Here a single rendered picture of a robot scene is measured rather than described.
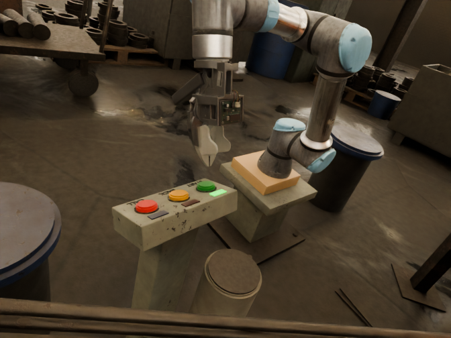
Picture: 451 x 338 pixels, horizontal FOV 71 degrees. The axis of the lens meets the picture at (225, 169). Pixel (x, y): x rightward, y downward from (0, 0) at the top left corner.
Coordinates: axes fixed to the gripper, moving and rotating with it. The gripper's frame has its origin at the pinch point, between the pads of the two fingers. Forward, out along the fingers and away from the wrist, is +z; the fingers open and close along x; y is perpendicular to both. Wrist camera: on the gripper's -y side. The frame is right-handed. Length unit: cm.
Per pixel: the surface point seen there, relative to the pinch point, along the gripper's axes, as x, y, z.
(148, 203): -14.7, 0.2, 5.6
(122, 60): 112, -244, -24
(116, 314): -34.1, 26.6, 1.3
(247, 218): 54, -33, 46
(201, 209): -6.1, 5.4, 7.9
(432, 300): 108, 33, 82
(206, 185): -0.6, 0.7, 5.6
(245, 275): -2.5, 14.3, 20.4
